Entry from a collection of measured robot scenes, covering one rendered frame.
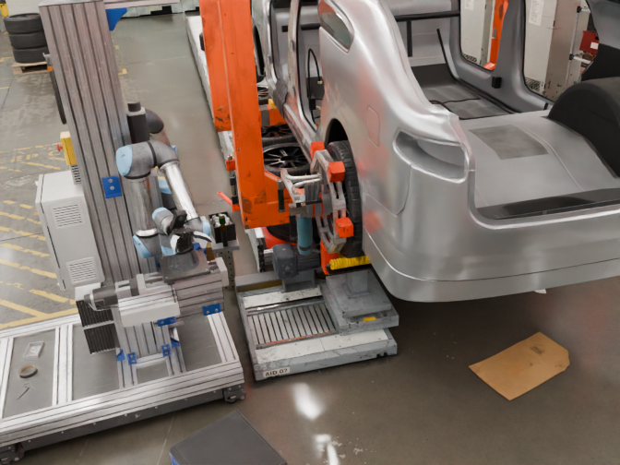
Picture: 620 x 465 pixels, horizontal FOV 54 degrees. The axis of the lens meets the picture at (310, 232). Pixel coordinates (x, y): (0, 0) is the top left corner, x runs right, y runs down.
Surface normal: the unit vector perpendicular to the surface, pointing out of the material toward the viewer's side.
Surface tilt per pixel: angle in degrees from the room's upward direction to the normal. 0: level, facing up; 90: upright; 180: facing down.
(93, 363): 0
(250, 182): 90
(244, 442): 0
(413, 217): 90
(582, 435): 0
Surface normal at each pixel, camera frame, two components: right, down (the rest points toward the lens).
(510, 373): -0.02, -0.87
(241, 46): 0.22, 0.46
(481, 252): 0.06, 0.66
